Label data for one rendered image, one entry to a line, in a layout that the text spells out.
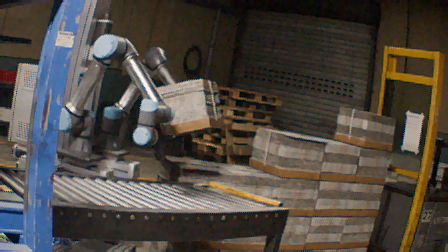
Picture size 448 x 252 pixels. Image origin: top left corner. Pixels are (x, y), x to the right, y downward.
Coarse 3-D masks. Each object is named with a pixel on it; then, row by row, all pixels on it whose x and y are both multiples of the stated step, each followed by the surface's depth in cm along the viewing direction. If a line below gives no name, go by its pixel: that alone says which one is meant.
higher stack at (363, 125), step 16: (352, 112) 397; (368, 112) 380; (352, 128) 396; (368, 128) 381; (384, 128) 387; (368, 160) 383; (384, 160) 390; (368, 176) 386; (384, 176) 393; (352, 192) 383; (368, 192) 388; (352, 208) 383; (368, 208) 390; (352, 224) 386; (368, 224) 392; (352, 240) 388; (368, 240) 395
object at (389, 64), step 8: (384, 56) 448; (392, 56) 449; (384, 64) 448; (392, 64) 449; (384, 72) 447; (384, 80) 446; (384, 88) 447; (384, 96) 447; (384, 104) 446; (384, 112) 446
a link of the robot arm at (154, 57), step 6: (150, 48) 352; (156, 48) 351; (150, 54) 348; (156, 54) 347; (162, 54) 349; (144, 60) 353; (150, 60) 347; (156, 60) 346; (162, 60) 347; (150, 66) 348; (156, 66) 346; (162, 66) 346; (168, 66) 349; (156, 72) 349; (162, 72) 347; (168, 72) 347; (162, 78) 348; (168, 78) 347; (174, 78) 348; (168, 84) 348
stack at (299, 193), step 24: (168, 168) 352; (192, 168) 335; (216, 168) 352; (240, 168) 372; (264, 192) 355; (288, 192) 361; (312, 192) 368; (336, 192) 376; (288, 216) 363; (336, 216) 382; (216, 240) 345; (240, 240) 352; (264, 240) 359; (288, 240) 366; (312, 240) 373; (336, 240) 381
